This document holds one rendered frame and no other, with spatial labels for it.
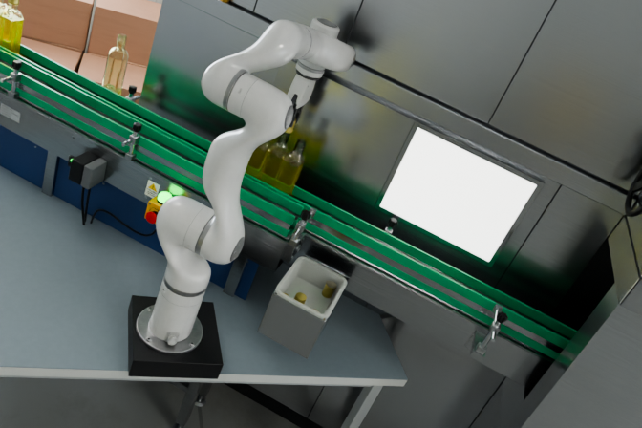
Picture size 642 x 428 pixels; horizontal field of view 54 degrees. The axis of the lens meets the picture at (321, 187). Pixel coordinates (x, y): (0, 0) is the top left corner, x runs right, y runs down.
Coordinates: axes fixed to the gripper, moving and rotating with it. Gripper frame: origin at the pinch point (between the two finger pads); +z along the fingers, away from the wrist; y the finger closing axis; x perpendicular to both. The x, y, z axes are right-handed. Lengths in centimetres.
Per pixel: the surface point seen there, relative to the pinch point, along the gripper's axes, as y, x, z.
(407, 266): 4, 52, 26
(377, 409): -16, 70, 103
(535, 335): 3, 96, 27
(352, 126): -12.0, 16.6, -1.4
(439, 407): -16, 89, 87
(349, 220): -3.4, 29.2, 25.0
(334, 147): -12.0, 14.0, 8.0
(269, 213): 13.7, 7.6, 26.0
